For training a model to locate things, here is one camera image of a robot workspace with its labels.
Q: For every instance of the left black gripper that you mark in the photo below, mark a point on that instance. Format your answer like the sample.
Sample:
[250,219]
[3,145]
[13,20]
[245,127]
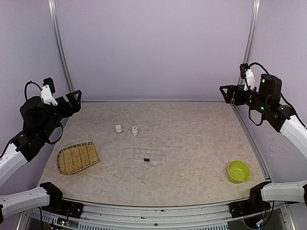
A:
[75,105]

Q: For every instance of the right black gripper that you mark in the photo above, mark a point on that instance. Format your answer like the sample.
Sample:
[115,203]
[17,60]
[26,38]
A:
[239,89]

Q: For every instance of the white pill bottle with cap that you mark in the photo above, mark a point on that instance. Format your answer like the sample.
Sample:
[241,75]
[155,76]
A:
[118,129]

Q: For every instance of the clear plastic pill organizer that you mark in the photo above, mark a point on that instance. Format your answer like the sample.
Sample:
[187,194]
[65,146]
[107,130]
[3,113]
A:
[151,156]

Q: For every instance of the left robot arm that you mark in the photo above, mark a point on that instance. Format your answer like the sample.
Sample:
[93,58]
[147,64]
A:
[40,121]

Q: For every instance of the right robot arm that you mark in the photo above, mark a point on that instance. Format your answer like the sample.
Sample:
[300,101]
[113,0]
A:
[266,100]

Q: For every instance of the woven bamboo tray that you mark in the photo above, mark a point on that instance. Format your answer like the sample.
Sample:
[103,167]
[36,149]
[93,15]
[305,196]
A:
[75,158]

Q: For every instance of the white open pill bottle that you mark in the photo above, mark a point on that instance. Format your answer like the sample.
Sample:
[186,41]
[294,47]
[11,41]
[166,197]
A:
[134,131]

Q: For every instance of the green plastic bowl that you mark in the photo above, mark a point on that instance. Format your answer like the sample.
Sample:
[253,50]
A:
[238,172]

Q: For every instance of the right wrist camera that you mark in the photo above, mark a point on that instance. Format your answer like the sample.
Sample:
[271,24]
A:
[247,75]

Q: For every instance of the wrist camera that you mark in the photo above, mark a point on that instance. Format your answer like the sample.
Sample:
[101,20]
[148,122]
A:
[247,75]
[47,91]

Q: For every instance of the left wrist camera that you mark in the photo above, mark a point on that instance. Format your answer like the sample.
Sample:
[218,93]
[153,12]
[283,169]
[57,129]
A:
[47,91]

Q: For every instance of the right aluminium frame post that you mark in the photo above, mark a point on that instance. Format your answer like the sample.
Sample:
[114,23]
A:
[252,30]

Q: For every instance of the aluminium frame post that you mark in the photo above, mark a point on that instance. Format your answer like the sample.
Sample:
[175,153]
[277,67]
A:
[60,48]
[252,30]

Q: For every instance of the left aluminium frame post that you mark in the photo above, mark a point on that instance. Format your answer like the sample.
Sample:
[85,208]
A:
[60,48]

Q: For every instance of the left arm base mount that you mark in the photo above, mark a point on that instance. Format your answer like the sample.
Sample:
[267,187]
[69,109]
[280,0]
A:
[64,207]

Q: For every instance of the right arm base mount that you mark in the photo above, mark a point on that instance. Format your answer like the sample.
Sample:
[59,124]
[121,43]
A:
[246,207]

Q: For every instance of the front aluminium rail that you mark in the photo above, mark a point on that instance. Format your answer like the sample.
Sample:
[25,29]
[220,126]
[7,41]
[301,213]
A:
[95,216]

